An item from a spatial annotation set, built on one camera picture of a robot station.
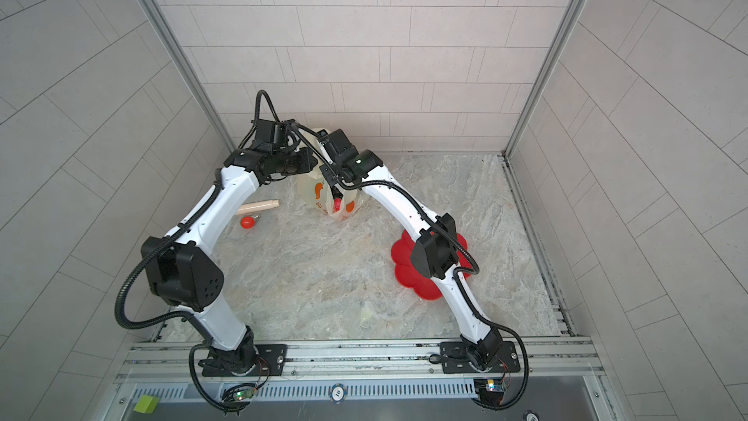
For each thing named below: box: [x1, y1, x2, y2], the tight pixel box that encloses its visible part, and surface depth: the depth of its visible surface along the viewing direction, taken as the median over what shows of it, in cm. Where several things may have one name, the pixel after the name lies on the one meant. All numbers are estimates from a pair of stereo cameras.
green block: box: [133, 394, 160, 415], surface depth 65 cm
